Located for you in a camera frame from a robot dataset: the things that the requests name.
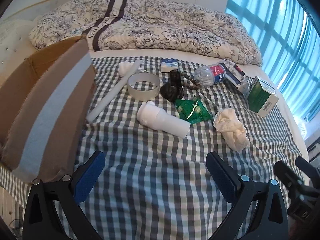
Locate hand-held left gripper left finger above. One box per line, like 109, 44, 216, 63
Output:
22, 151, 107, 240

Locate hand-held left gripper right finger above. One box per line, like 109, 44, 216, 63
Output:
205, 151, 290, 240

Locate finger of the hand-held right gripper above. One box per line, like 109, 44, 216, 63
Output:
295, 156, 320, 181
273, 161, 305, 196

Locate green white medicine box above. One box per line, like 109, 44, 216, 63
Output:
246, 75, 280, 118

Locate white bed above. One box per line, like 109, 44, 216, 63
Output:
89, 49, 310, 188

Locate cream crumpled cloth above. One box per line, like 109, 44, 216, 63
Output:
213, 108, 251, 152

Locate checkered cloth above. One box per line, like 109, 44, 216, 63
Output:
0, 55, 310, 240

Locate green snack wrapper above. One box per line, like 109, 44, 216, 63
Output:
174, 98, 213, 125

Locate long white foam tube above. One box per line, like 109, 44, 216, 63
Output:
86, 60, 143, 123

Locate brown cardboard box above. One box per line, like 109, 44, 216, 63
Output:
0, 35, 98, 183

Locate white plastic bottle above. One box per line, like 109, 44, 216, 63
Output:
136, 101, 190, 139

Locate clear plastic water bottle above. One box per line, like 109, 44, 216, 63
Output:
194, 64, 227, 89

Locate clear tape roll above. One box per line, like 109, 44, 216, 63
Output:
127, 72, 160, 100

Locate crumpled white tissue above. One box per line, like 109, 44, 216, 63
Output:
118, 61, 146, 77

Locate blue white tissue packet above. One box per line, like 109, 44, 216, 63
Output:
160, 59, 179, 73

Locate blue curtain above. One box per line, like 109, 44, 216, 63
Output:
225, 0, 320, 120

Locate white padded headboard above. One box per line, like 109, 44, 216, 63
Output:
0, 17, 34, 80

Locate floral quilt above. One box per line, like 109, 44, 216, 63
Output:
29, 0, 263, 67

